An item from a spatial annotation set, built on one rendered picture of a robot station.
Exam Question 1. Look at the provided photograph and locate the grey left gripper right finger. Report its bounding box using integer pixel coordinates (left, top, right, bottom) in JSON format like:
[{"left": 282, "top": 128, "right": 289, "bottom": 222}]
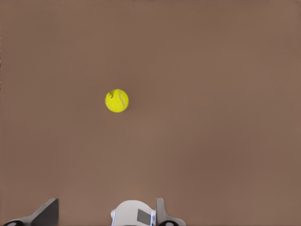
[{"left": 155, "top": 197, "right": 186, "bottom": 226}]

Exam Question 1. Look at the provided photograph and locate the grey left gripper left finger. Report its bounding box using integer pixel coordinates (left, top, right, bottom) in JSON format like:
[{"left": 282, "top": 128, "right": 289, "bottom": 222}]
[{"left": 1, "top": 197, "right": 60, "bottom": 226}]

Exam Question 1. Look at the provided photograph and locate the white rounded object grey patch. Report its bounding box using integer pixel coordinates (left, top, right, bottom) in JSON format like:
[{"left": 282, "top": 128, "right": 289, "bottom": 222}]
[{"left": 110, "top": 200, "right": 157, "bottom": 226}]

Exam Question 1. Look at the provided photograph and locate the yellow tennis ball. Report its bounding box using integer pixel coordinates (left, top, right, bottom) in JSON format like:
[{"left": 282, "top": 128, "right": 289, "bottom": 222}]
[{"left": 104, "top": 89, "right": 129, "bottom": 113}]

